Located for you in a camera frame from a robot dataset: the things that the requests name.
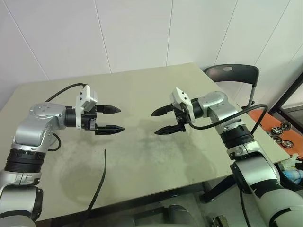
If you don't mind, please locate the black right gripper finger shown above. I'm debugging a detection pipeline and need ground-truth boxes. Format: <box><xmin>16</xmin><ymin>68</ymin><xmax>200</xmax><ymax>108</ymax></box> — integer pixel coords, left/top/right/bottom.
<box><xmin>154</xmin><ymin>124</ymin><xmax>187</xmax><ymax>136</ymax></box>
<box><xmin>151</xmin><ymin>105</ymin><xmax>176</xmax><ymax>117</ymax></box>

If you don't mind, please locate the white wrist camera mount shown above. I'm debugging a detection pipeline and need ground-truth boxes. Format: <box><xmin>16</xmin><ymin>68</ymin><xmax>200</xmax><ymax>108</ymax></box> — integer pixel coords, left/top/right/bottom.
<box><xmin>169</xmin><ymin>87</ymin><xmax>194</xmax><ymax>114</ymax></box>
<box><xmin>75</xmin><ymin>85</ymin><xmax>98</xmax><ymax>130</ymax></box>

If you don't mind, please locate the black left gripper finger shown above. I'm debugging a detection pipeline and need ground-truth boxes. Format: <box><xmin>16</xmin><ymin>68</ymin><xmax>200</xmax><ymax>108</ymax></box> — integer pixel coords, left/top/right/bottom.
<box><xmin>94</xmin><ymin>124</ymin><xmax>125</xmax><ymax>136</ymax></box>
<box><xmin>96</xmin><ymin>105</ymin><xmax>122</xmax><ymax>115</ymax></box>

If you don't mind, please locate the black folding chair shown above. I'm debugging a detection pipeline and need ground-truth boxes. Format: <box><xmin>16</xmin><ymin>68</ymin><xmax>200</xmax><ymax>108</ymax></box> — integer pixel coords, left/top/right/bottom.
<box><xmin>203</xmin><ymin>64</ymin><xmax>260</xmax><ymax>112</ymax></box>

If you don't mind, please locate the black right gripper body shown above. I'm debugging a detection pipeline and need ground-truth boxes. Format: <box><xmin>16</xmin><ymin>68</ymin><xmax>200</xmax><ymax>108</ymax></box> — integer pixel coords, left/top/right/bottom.
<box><xmin>172</xmin><ymin>104</ymin><xmax>190</xmax><ymax>128</ymax></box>

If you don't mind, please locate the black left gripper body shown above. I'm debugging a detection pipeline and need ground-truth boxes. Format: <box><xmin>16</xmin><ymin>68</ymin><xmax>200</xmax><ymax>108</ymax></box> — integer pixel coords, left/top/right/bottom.
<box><xmin>80</xmin><ymin>105</ymin><xmax>99</xmax><ymax>132</ymax></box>

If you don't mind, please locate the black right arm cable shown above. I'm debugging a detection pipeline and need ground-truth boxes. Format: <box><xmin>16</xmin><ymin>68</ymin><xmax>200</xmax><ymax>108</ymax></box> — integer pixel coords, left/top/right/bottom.
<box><xmin>182</xmin><ymin>104</ymin><xmax>269</xmax><ymax>137</ymax></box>

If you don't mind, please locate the orange tray with parts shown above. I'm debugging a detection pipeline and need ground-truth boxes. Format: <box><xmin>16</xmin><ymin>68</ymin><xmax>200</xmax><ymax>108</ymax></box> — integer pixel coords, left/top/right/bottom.
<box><xmin>246</xmin><ymin>109</ymin><xmax>303</xmax><ymax>159</ymax></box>

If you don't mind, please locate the white crumpled tissue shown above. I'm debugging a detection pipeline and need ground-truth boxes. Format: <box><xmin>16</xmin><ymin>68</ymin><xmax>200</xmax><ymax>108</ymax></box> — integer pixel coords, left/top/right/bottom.
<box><xmin>279</xmin><ymin>153</ymin><xmax>303</xmax><ymax>171</ymax></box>

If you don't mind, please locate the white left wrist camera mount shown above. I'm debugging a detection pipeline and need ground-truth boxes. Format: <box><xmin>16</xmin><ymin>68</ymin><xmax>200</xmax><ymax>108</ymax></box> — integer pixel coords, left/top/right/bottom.
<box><xmin>75</xmin><ymin>85</ymin><xmax>98</xmax><ymax>130</ymax></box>

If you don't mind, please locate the dark metal cabinet frame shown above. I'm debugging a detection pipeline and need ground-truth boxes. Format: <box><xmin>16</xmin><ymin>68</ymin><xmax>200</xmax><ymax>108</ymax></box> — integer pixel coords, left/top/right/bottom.
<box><xmin>268</xmin><ymin>70</ymin><xmax>303</xmax><ymax>123</ymax></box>

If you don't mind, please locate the black trash bin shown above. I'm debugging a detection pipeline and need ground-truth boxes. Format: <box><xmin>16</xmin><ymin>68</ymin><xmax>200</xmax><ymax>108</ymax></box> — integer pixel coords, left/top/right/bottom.
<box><xmin>276</xmin><ymin>153</ymin><xmax>303</xmax><ymax>197</ymax></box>

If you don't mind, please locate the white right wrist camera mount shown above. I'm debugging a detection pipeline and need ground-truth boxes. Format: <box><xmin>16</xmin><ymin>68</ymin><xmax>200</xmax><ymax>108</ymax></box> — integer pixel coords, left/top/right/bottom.
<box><xmin>169</xmin><ymin>87</ymin><xmax>194</xmax><ymax>114</ymax></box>

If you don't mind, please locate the black table frame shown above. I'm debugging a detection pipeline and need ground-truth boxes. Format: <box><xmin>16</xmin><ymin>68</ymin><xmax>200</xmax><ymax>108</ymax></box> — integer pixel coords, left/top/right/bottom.
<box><xmin>35</xmin><ymin>176</ymin><xmax>237</xmax><ymax>227</ymax></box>

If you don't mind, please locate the grey rounded cylinder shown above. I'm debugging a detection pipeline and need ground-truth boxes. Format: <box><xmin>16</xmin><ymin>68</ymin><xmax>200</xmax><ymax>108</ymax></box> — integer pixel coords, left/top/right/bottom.
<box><xmin>168</xmin><ymin>204</ymin><xmax>198</xmax><ymax>227</ymax></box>

